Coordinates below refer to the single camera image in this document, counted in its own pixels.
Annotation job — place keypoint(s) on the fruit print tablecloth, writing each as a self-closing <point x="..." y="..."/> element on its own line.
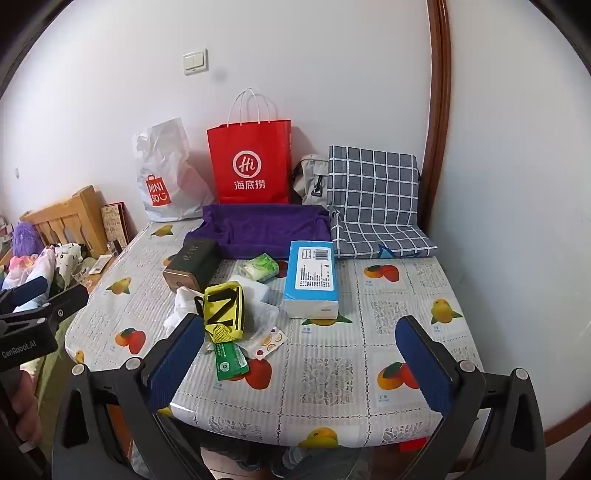
<point x="323" y="369"/>

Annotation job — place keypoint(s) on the person's left hand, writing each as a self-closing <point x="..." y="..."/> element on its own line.
<point x="27" y="415"/>

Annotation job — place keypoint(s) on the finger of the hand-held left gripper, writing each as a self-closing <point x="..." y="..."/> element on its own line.
<point x="27" y="288"/>
<point x="55" y="307"/>

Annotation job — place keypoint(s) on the green wet wipes packet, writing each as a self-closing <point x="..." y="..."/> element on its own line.
<point x="228" y="361"/>

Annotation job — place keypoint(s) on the dark green tissue box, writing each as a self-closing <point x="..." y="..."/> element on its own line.
<point x="194" y="265"/>

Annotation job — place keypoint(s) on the brown wooden door frame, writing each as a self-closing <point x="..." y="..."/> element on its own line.
<point x="438" y="92"/>

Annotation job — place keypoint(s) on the pile of colourful clothes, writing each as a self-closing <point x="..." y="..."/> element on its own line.
<point x="37" y="270"/>

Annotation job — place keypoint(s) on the white wall switch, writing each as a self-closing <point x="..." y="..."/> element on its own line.
<point x="195" y="61"/>

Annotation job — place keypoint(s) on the small clear glass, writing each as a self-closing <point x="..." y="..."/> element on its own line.
<point x="82" y="278"/>

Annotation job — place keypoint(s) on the red paper shopping bag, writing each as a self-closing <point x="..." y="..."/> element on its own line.
<point x="251" y="166"/>

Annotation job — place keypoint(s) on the purple fabric storage tray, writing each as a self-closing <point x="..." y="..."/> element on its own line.
<point x="268" y="226"/>

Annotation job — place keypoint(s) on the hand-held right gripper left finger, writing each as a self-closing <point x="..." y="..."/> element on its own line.
<point x="178" y="355"/>

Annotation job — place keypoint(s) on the purple plush toy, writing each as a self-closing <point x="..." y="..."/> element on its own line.
<point x="25" y="237"/>

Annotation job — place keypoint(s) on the fruit print white packet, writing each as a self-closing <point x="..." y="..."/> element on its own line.
<point x="270" y="344"/>

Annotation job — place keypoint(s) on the grey fabric bag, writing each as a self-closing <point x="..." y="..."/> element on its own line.
<point x="314" y="180"/>

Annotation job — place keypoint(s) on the white sponge block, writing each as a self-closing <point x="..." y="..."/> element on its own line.
<point x="253" y="288"/>

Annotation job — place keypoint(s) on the green white tissue packet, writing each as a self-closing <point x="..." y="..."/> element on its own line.
<point x="261" y="268"/>

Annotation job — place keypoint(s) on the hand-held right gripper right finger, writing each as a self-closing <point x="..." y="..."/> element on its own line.
<point x="425" y="364"/>

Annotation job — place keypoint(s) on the white plastic shopping bag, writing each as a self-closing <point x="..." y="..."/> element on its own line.
<point x="161" y="175"/>

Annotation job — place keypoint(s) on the grey checkered folded cloth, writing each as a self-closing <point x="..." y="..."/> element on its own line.
<point x="374" y="194"/>

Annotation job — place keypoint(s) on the yellow black fabric pouch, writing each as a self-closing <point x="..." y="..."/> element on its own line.
<point x="226" y="314"/>

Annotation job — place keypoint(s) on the wooden bed headboard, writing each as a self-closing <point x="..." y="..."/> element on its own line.
<point x="69" y="221"/>

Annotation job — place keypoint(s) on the blue tissue pack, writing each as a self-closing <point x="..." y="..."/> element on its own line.
<point x="309" y="277"/>

